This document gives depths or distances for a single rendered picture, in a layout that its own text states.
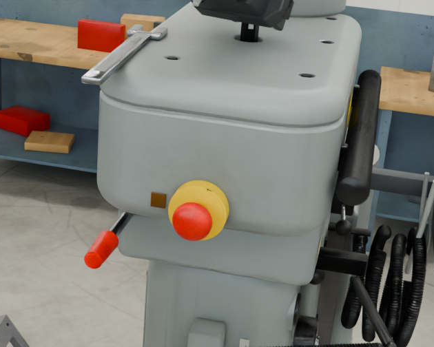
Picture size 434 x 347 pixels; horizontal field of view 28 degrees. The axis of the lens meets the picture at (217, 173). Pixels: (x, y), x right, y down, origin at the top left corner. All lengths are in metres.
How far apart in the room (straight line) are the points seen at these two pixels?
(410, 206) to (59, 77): 2.41
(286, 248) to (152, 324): 0.24
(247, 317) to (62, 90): 4.80
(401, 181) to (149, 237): 0.51
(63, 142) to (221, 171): 4.45
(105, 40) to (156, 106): 4.15
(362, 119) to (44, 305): 3.20
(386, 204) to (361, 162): 4.03
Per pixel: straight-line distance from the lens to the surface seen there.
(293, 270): 1.01
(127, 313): 4.08
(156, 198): 0.90
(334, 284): 1.57
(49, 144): 5.28
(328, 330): 1.62
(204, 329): 1.08
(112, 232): 0.94
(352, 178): 0.89
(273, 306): 1.09
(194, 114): 0.86
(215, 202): 0.86
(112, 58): 0.89
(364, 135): 1.01
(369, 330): 1.40
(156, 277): 1.11
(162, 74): 0.87
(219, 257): 1.02
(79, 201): 5.20
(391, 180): 1.39
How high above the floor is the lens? 2.12
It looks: 22 degrees down
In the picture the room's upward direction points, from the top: 5 degrees clockwise
